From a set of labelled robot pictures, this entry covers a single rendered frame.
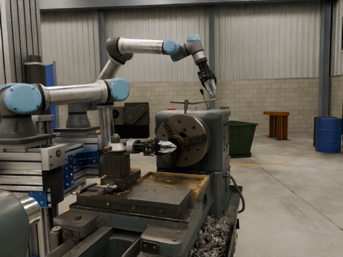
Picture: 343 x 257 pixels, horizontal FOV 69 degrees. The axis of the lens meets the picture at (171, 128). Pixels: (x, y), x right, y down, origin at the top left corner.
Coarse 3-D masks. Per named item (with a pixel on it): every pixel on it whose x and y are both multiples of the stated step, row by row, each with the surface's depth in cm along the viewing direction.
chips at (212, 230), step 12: (204, 228) 150; (216, 228) 138; (228, 228) 147; (204, 240) 136; (216, 240) 124; (228, 240) 133; (192, 252) 122; (204, 252) 115; (216, 252) 120; (228, 252) 125
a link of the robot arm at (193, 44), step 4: (192, 36) 141; (196, 36) 142; (188, 40) 142; (192, 40) 141; (196, 40) 141; (200, 40) 143; (188, 44) 142; (192, 44) 141; (196, 44) 141; (200, 44) 142; (188, 48) 143; (192, 48) 142; (196, 48) 141; (200, 48) 141; (188, 52) 144; (192, 52) 143; (196, 52) 141
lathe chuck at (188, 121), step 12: (180, 120) 146; (192, 120) 143; (180, 132) 146; (192, 132) 144; (204, 132) 141; (192, 144) 144; (204, 144) 142; (168, 156) 150; (180, 156) 147; (192, 156) 145
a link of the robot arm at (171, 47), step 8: (112, 40) 144; (120, 40) 142; (128, 40) 142; (136, 40) 140; (144, 40) 139; (152, 40) 138; (160, 40) 137; (168, 40) 131; (112, 48) 144; (120, 48) 143; (128, 48) 142; (136, 48) 140; (144, 48) 138; (152, 48) 137; (160, 48) 135; (168, 48) 131; (176, 48) 131; (176, 56) 140
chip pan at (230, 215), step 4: (232, 192) 212; (236, 192) 212; (232, 196) 203; (236, 196) 203; (232, 200) 194; (236, 200) 194; (232, 204) 186; (236, 204) 186; (232, 208) 180; (228, 212) 173; (232, 212) 173; (228, 216) 167; (232, 216) 167; (228, 220) 161; (232, 220) 161
